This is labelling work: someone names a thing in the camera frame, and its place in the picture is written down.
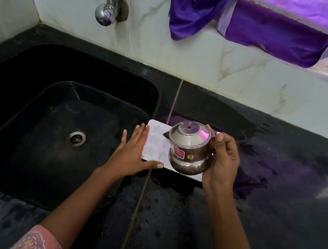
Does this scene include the black sink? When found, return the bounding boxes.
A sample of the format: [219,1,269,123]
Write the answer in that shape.
[0,37,167,224]

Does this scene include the steel sink drain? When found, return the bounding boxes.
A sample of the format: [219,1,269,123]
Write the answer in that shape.
[64,130,87,150]

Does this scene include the chrome wall tap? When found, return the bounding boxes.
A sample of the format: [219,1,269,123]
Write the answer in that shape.
[93,0,131,30]

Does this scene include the white ice tray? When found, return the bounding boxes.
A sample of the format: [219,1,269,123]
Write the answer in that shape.
[139,118,211,183]

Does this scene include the person's right forearm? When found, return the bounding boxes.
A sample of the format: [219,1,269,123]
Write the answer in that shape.
[196,184,263,249]

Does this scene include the small steel pot with lid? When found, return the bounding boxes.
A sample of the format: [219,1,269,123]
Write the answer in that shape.
[158,118,223,179]

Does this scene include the person's left forearm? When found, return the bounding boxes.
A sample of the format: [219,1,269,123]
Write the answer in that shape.
[36,161,124,249]

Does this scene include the person's left hand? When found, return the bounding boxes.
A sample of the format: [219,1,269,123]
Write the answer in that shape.
[97,118,169,186]

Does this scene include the purple curtain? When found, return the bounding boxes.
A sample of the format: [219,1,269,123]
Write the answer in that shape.
[163,0,328,82]

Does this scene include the pink floral sleeve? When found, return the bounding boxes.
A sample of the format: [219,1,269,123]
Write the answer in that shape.
[8,221,70,249]

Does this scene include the person's right hand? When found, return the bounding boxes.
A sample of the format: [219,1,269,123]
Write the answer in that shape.
[197,124,245,195]

